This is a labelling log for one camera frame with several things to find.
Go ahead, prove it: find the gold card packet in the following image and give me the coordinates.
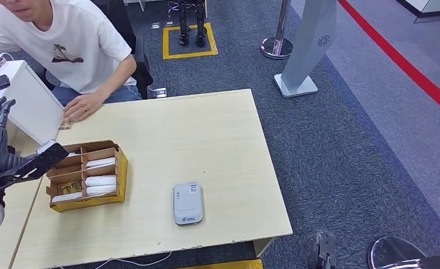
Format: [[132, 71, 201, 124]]
[[59, 180, 83, 195]]

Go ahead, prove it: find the white table leg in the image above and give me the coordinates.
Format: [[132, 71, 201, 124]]
[[123, 0, 147, 12]]

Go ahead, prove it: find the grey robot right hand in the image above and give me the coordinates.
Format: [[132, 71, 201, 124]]
[[307, 230, 336, 269]]

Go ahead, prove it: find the round chrome stanchion base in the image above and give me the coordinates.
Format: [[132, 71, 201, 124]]
[[367, 236, 427, 269]]

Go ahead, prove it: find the grey standing kiosk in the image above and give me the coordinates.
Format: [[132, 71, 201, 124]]
[[273, 0, 338, 99]]

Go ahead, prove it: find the small black humanoid robot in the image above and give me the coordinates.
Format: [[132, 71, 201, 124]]
[[167, 0, 208, 47]]

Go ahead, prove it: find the light wooden desk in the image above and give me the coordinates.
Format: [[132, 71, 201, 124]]
[[0, 122, 45, 269], [11, 89, 293, 269]]

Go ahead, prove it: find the chrome stanchion post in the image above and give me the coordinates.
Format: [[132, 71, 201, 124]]
[[260, 0, 294, 60]]

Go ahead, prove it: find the thin white floor cable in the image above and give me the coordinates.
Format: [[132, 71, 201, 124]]
[[51, 252, 173, 269]]

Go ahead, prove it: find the black office chair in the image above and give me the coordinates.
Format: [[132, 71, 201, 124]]
[[40, 0, 155, 100]]

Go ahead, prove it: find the person's left hand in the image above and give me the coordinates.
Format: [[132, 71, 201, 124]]
[[63, 91, 106, 123]]

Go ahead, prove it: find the white counter base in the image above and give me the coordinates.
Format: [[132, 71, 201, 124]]
[[395, 0, 440, 24]]

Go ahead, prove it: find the white desk partition box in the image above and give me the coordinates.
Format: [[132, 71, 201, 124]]
[[0, 60, 64, 146]]

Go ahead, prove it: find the grey card reader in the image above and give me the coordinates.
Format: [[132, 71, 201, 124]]
[[172, 182, 204, 226]]

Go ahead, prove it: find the yellow floor tape strip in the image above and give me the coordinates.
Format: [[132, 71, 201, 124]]
[[177, 259, 264, 269]]

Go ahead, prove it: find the person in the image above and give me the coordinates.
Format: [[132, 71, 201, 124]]
[[0, 0, 143, 123]]

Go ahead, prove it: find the cardboard card organizer box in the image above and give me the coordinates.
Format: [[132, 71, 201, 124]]
[[45, 140, 128, 213]]

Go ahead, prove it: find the red floor tape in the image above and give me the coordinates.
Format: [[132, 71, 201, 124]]
[[337, 0, 440, 120]]

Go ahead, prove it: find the yellow square floor tape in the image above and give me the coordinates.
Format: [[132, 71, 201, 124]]
[[162, 22, 219, 60]]

